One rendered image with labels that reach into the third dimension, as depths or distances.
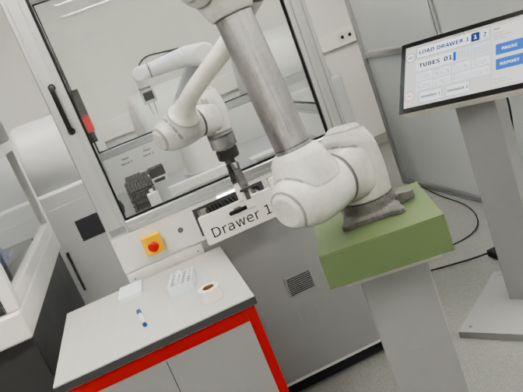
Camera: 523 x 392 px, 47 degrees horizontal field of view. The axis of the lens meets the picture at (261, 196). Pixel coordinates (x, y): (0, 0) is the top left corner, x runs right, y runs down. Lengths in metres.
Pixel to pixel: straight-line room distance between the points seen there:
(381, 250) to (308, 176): 0.29
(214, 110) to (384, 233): 0.71
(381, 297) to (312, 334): 0.84
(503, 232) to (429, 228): 1.07
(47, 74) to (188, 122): 0.61
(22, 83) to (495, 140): 4.03
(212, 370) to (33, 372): 0.71
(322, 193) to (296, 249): 0.94
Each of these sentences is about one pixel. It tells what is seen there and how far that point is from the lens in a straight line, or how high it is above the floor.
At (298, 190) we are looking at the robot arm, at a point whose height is 1.07.
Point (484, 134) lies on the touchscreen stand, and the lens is 2.53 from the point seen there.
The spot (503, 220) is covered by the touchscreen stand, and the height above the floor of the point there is 0.41.
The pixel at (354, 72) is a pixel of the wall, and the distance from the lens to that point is 6.07.
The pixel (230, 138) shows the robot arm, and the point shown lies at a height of 1.17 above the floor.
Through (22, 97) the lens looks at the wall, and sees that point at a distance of 5.50.
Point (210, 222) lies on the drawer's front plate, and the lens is 2.18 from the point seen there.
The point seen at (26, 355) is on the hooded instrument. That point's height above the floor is 0.73.
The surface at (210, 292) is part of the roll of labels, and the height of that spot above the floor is 0.79.
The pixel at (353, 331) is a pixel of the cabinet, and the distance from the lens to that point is 2.66.
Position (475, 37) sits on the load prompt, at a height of 1.15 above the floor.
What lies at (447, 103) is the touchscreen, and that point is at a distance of 2.41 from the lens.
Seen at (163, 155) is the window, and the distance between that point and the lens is 2.30.
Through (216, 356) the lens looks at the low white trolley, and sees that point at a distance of 1.87.
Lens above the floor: 1.46
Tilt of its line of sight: 14 degrees down
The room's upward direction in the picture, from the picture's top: 21 degrees counter-clockwise
